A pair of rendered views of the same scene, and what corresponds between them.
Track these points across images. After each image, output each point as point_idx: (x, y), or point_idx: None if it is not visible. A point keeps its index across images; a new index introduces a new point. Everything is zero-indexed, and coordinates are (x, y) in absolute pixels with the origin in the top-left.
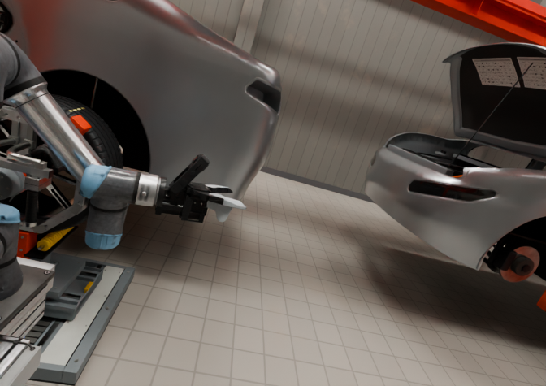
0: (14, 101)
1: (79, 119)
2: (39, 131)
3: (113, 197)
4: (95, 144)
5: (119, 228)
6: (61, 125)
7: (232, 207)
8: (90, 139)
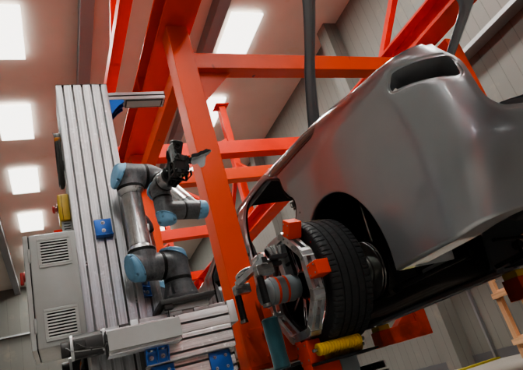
0: None
1: (289, 220)
2: None
3: (152, 189)
4: (309, 234)
5: (163, 206)
6: None
7: (170, 148)
8: (306, 232)
